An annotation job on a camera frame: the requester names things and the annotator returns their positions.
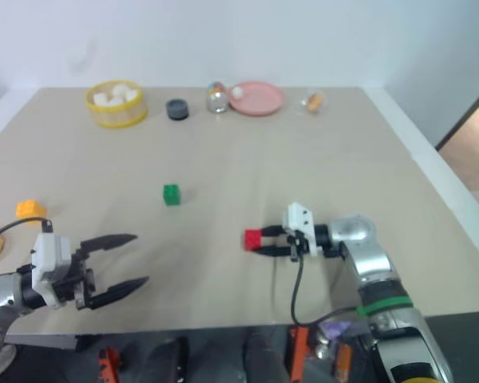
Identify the pink plate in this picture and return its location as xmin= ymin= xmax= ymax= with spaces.
xmin=228 ymin=81 xmax=286 ymax=117

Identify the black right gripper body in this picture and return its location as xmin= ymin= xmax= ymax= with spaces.
xmin=286 ymin=228 xmax=309 ymax=263

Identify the clear ball with orange inside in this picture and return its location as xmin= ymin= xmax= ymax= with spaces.
xmin=302 ymin=89 xmax=328 ymax=116

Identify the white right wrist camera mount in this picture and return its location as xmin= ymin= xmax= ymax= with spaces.
xmin=282 ymin=202 xmax=324 ymax=257

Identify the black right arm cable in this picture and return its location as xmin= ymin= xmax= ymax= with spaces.
xmin=290 ymin=253 xmax=362 ymax=326

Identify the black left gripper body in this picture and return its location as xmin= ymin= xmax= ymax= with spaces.
xmin=52 ymin=242 xmax=97 ymax=312

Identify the red cube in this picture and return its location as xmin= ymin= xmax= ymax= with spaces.
xmin=243 ymin=229 xmax=265 ymax=252

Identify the green cube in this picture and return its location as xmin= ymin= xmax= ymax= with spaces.
xmin=162 ymin=183 xmax=182 ymax=207

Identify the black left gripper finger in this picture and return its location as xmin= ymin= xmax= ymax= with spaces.
xmin=89 ymin=275 xmax=151 ymax=310
xmin=81 ymin=233 xmax=139 ymax=257

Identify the clear glass jar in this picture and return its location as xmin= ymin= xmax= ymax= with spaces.
xmin=205 ymin=81 xmax=229 ymax=115

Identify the yellow round basket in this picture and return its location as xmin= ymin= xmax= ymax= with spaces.
xmin=84 ymin=80 xmax=148 ymax=129

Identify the purple crumpled object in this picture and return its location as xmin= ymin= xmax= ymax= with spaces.
xmin=318 ymin=320 xmax=351 ymax=341

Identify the orange clamp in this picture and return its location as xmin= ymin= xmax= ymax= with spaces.
xmin=289 ymin=326 xmax=309 ymax=381
xmin=97 ymin=345 xmax=124 ymax=381

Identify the brown door panel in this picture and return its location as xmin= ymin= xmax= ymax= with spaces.
xmin=436 ymin=78 xmax=479 ymax=193

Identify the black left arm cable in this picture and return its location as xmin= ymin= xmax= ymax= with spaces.
xmin=0 ymin=216 xmax=53 ymax=247

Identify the dark grey round cap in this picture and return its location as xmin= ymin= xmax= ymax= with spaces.
xmin=165 ymin=98 xmax=191 ymax=121

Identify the small orange box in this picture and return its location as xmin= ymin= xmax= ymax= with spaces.
xmin=334 ymin=342 xmax=354 ymax=379

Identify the orange cube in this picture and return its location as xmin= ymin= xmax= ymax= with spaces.
xmin=15 ymin=199 xmax=49 ymax=228

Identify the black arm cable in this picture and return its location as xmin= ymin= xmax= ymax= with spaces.
xmin=290 ymin=253 xmax=362 ymax=326
xmin=0 ymin=216 xmax=53 ymax=247

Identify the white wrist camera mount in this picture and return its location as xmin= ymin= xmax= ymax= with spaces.
xmin=282 ymin=202 xmax=324 ymax=257
xmin=30 ymin=233 xmax=72 ymax=310

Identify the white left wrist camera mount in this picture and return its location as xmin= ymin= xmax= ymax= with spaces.
xmin=30 ymin=233 xmax=72 ymax=310

